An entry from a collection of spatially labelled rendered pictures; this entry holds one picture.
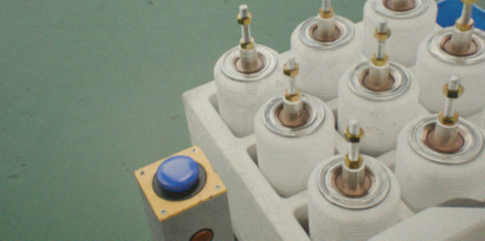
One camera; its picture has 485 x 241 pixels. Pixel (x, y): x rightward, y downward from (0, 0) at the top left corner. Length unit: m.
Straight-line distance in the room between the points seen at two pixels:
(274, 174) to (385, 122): 0.15
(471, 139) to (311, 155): 0.17
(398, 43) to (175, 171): 0.43
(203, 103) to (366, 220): 0.33
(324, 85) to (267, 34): 0.45
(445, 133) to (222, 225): 0.26
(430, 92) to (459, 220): 0.51
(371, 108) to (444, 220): 0.41
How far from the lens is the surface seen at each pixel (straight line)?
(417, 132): 0.78
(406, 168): 0.77
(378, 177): 0.73
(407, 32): 0.95
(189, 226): 0.66
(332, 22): 0.90
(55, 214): 1.10
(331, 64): 0.90
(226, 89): 0.86
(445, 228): 0.41
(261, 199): 0.81
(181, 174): 0.64
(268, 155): 0.80
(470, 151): 0.77
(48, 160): 1.18
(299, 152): 0.78
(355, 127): 0.66
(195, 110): 0.93
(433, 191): 0.77
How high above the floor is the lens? 0.80
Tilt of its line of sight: 42 degrees down
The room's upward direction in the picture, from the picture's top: 7 degrees counter-clockwise
